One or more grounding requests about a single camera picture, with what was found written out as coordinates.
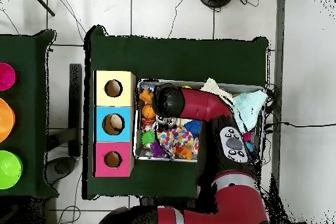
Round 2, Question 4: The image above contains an orange toy basketball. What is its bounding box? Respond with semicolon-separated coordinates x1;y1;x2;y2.
141;103;157;120

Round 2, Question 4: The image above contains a black flat bar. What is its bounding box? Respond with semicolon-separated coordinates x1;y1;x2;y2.
68;63;83;158

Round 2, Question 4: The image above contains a black power cable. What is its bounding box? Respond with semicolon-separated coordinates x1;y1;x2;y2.
263;120;336;130

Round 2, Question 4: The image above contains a long orange toy block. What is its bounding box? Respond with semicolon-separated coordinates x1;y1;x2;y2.
138;89;154;104

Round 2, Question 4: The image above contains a pink bowl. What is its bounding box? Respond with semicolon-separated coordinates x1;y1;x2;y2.
0;62;17;91

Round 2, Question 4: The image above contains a grey stand foot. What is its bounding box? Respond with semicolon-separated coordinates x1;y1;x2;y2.
43;156;77;186

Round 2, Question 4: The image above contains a wooden box with three holes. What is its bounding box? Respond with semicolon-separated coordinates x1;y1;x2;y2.
93;70;137;178

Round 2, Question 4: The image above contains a green cloth side table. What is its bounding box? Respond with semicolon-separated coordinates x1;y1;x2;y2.
0;30;59;199

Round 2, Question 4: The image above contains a cream waffle cloth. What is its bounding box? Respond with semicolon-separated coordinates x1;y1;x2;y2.
199;77;234;104

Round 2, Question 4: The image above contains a colourful dotted cloth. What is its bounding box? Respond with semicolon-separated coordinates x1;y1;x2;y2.
156;125;200;161

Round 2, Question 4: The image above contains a black rod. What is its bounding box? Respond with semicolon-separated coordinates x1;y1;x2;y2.
26;0;56;17

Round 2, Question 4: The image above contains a dark green table cloth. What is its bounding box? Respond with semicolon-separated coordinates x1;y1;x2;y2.
82;24;270;200

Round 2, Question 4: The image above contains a silver mesh bin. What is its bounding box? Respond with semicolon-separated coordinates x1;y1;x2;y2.
133;78;267;166

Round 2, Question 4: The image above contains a green bowl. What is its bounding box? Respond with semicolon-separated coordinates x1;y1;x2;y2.
0;150;24;190

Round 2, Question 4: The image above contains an orange bowl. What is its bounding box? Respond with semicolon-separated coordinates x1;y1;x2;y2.
0;97;16;144

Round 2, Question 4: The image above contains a mint waffle cloth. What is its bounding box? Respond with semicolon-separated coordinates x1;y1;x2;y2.
232;89;268;134

